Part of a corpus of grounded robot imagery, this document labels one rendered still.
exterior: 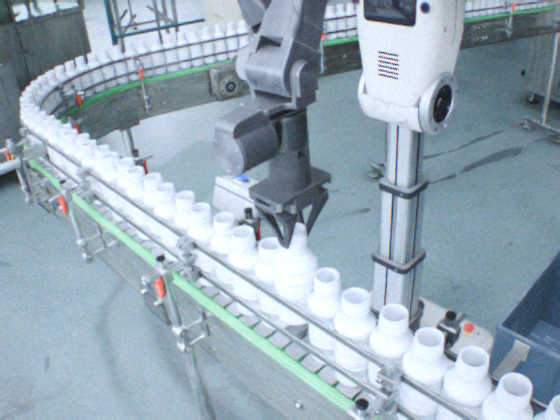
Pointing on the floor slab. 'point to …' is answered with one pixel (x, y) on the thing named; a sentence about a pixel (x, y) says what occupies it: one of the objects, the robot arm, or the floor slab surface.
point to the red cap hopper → (141, 22)
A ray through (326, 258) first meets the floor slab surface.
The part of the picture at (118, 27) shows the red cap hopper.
